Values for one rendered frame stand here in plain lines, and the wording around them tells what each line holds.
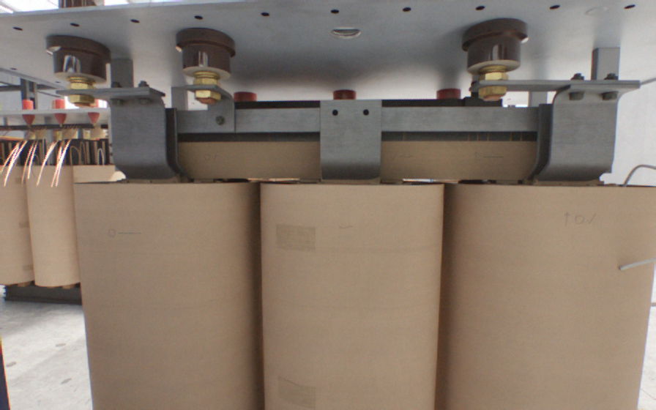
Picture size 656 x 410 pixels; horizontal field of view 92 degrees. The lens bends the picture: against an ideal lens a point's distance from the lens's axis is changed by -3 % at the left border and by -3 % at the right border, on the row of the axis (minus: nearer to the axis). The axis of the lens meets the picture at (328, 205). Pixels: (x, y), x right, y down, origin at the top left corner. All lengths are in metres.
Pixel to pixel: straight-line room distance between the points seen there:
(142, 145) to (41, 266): 2.66
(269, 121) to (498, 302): 0.60
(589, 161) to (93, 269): 1.02
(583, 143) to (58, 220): 3.20
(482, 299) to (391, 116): 0.42
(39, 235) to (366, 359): 2.94
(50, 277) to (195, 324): 2.64
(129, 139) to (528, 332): 0.89
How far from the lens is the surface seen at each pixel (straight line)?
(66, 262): 3.31
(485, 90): 0.68
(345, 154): 0.66
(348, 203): 0.62
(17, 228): 3.56
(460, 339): 0.83
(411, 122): 0.72
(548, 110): 0.81
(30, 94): 13.53
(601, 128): 0.81
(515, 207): 0.71
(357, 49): 0.76
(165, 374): 0.85
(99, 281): 0.85
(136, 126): 0.80
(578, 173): 0.81
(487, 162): 0.81
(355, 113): 0.66
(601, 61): 0.91
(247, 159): 0.79
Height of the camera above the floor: 1.10
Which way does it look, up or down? 6 degrees down
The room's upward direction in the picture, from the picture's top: straight up
